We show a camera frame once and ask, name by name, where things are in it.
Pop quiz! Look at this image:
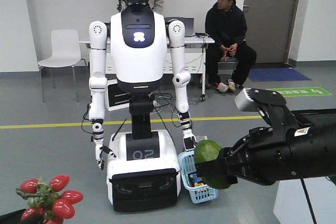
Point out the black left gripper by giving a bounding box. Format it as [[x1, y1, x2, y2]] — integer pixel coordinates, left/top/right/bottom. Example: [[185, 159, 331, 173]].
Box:
[[1, 209, 44, 224]]

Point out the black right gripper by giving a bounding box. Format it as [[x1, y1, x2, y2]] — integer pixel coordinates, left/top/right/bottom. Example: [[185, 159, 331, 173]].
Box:
[[195, 89, 302, 185]]

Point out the green avocado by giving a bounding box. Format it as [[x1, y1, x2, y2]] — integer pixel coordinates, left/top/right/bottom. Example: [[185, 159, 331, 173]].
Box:
[[194, 140, 231, 189]]

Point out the red cherry tomato bunch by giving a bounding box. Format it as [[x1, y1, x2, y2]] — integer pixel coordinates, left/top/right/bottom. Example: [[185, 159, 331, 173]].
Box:
[[16, 174, 83, 223]]

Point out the black Franzzi cookie box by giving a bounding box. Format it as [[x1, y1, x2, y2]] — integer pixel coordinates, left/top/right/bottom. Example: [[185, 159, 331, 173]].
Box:
[[188, 173, 204, 187]]

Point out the light blue plastic basket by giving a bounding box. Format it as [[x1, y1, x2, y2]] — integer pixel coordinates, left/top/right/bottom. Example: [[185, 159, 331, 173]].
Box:
[[178, 150, 218, 204]]

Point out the white humanoid robot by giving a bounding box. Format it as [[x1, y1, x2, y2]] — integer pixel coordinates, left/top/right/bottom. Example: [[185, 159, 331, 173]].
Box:
[[89, 0, 195, 212]]

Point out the seated man in black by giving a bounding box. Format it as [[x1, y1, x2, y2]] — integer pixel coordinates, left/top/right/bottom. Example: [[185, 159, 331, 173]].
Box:
[[205, 0, 257, 93]]

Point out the grey laptop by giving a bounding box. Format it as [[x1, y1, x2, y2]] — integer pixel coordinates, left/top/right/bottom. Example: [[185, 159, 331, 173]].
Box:
[[164, 17, 195, 38]]

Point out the white plastic chair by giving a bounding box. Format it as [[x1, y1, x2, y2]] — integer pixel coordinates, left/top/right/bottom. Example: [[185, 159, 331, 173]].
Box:
[[37, 29, 89, 102]]

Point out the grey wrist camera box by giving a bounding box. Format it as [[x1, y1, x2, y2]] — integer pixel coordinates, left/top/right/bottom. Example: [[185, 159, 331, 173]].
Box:
[[234, 88, 258, 112]]

